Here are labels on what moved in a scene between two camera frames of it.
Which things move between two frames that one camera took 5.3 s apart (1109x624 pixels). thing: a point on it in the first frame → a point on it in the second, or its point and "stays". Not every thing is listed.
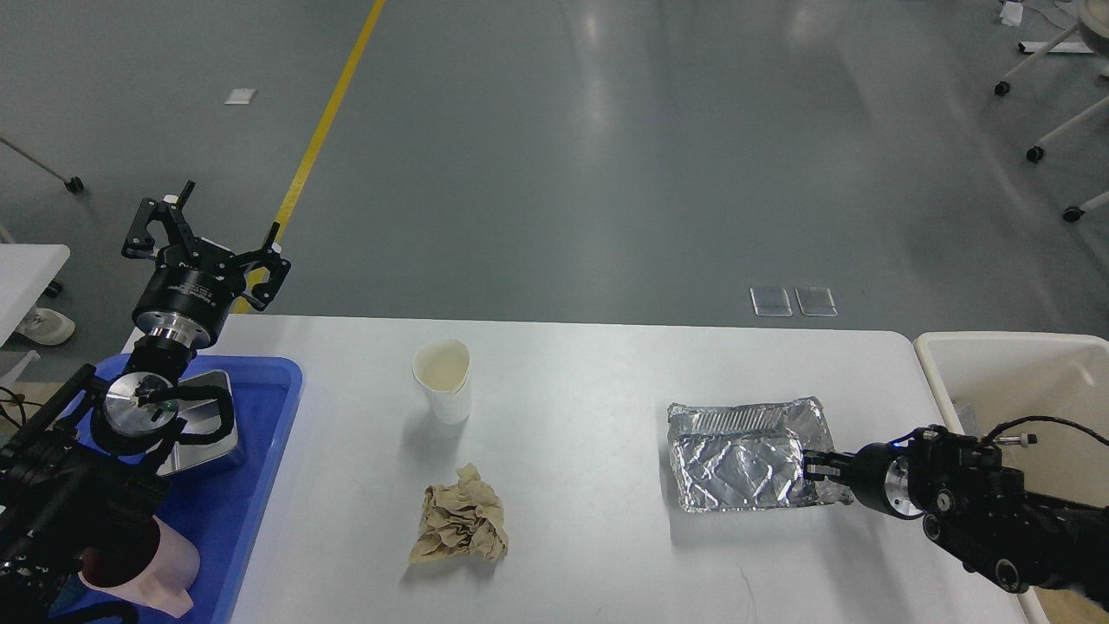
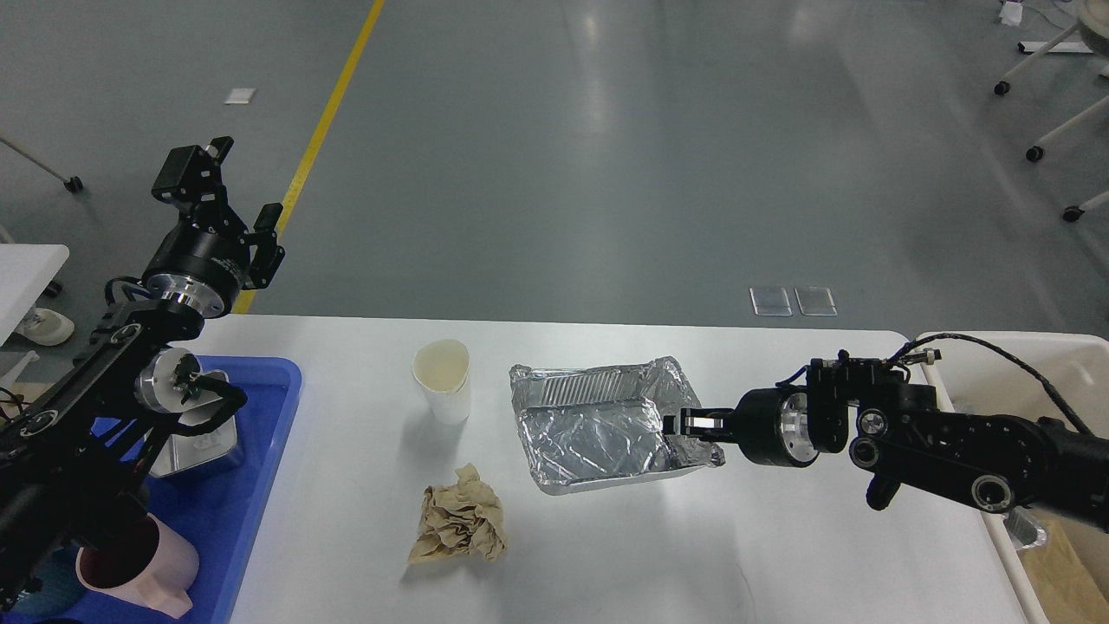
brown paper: (463, 518) stays
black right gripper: (878, 474) → (772, 425)
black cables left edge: (18, 399) stays
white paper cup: (443, 367) stays
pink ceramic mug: (148, 562) stays
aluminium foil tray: (735, 458) → (580, 428)
